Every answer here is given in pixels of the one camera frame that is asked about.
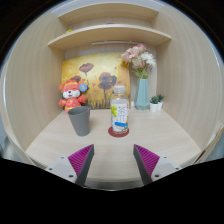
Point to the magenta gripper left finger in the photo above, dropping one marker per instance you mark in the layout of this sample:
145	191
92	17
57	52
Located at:
81	161

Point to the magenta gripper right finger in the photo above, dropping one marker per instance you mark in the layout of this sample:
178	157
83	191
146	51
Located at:
146	161

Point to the clear water bottle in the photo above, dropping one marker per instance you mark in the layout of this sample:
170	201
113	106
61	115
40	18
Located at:
119	103

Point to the red round coaster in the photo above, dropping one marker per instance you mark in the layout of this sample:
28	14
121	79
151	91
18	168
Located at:
117	134

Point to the grey plastic cup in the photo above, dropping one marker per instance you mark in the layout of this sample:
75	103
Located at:
79	117

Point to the small potted plant left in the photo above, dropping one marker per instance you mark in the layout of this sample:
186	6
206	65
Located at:
154	104

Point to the small potted plant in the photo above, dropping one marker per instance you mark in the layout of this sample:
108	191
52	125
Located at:
160	101
154	104

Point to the teal vase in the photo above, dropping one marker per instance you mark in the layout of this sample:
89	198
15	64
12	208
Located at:
142	95

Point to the small potted plant right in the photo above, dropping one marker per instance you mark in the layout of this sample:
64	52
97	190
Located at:
160	101

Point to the red plush toy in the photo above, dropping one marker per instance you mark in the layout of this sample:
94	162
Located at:
72	94

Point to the wooden shelf unit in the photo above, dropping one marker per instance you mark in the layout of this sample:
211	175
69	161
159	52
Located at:
189	73

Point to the yellow flower painting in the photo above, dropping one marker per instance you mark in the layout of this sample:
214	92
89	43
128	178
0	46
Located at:
101	72

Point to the pink white flower bouquet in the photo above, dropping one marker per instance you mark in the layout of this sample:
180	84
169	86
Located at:
140	59

